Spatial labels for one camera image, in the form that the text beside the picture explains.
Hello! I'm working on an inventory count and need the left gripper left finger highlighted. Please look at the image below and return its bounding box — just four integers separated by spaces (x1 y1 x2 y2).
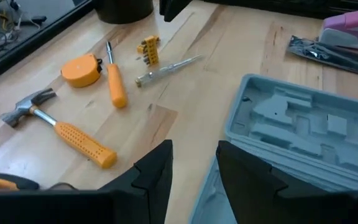
99 139 173 224

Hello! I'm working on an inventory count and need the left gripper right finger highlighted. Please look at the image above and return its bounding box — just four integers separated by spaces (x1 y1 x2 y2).
215 140 329 224

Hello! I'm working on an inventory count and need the hammer with orange handle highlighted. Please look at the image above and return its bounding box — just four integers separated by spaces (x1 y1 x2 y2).
0 87 118 170

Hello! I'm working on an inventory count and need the screwdriver with orange handle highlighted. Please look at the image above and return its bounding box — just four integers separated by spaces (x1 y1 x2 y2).
105 40 129 109

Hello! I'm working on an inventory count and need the clear handled tester screwdriver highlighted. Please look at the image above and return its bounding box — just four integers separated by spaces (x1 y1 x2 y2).
134 54 204 88

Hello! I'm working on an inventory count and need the yellow tape measure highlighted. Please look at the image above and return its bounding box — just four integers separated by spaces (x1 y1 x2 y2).
60 53 104 88

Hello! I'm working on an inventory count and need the orange bit holder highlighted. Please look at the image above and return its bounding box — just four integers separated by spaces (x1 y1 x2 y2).
141 35 162 66

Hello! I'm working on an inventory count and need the black duct tape roll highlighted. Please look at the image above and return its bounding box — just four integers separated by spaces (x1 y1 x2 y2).
94 0 155 25

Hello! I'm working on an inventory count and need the white floor cable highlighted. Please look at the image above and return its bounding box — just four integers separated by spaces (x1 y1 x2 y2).
6 0 42 41

